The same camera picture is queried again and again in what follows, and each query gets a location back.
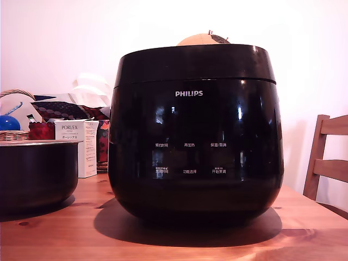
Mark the black inner cooking pot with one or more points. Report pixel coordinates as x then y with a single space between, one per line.
35 174

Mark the black Philips rice cooker body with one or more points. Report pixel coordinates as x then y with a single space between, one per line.
195 190

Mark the red fabric pouch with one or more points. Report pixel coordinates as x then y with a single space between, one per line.
40 131

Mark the small wicker coaster basket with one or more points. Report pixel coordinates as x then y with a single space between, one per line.
102 167

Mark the tall white printed box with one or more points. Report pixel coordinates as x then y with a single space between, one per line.
91 149

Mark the dark dotted patterned cloth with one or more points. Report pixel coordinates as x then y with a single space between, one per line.
62 108

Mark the white bag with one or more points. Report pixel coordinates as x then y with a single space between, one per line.
89 87

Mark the red patterned tin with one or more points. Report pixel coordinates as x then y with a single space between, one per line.
103 141

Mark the tan globe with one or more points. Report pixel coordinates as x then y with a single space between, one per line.
195 40

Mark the white Porlex box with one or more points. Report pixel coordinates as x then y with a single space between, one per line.
69 130

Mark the black rice cooker lid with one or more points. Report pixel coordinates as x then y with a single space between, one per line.
190 63

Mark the blue ball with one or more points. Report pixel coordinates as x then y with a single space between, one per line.
8 123

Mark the wooden chair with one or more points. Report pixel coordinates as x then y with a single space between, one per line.
326 163

